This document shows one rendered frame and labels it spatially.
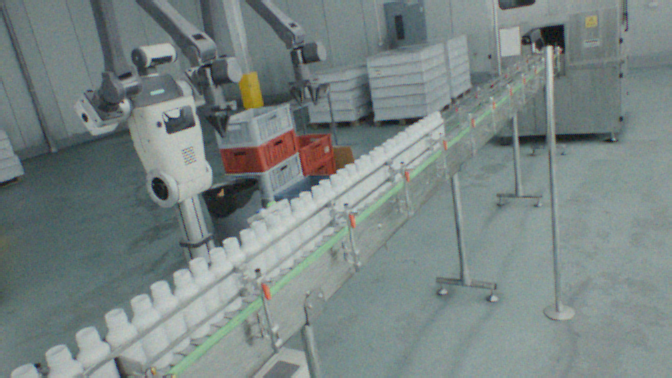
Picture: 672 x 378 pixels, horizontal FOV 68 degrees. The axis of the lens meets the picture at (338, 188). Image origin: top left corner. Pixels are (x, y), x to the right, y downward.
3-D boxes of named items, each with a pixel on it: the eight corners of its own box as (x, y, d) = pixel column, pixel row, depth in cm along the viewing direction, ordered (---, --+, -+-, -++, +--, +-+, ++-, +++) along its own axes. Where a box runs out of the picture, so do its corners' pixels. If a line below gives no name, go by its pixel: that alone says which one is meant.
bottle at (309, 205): (320, 235, 167) (311, 189, 162) (325, 241, 162) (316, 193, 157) (303, 240, 166) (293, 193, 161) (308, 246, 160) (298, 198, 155)
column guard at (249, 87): (258, 121, 1155) (247, 73, 1122) (245, 122, 1176) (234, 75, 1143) (268, 117, 1186) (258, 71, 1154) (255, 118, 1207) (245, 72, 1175)
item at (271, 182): (270, 198, 408) (264, 172, 401) (230, 199, 426) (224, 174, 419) (304, 174, 460) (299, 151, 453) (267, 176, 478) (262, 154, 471)
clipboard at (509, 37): (521, 54, 553) (519, 24, 544) (500, 57, 566) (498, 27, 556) (521, 54, 556) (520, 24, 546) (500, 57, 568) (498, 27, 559)
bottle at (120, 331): (143, 367, 111) (122, 302, 106) (156, 376, 107) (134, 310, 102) (118, 383, 107) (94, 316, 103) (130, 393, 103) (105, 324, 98)
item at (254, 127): (258, 146, 395) (252, 119, 389) (217, 149, 412) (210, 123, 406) (294, 128, 447) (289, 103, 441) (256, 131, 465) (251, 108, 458)
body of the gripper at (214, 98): (222, 111, 140) (215, 85, 138) (197, 114, 146) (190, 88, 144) (237, 106, 145) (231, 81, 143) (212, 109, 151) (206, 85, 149)
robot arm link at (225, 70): (205, 42, 144) (184, 47, 137) (236, 35, 138) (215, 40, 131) (217, 82, 148) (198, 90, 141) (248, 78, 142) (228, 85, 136)
